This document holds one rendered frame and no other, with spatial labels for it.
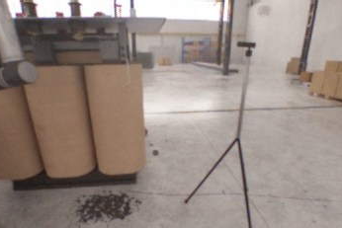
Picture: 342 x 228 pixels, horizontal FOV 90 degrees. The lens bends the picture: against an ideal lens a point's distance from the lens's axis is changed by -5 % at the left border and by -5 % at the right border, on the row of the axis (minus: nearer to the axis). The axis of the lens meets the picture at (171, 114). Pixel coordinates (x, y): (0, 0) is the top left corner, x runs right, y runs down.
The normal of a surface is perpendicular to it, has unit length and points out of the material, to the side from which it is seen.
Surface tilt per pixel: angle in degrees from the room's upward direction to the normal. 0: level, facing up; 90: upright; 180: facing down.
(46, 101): 90
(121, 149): 90
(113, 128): 90
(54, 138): 90
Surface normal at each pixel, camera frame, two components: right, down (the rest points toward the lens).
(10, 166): 0.13, 0.32
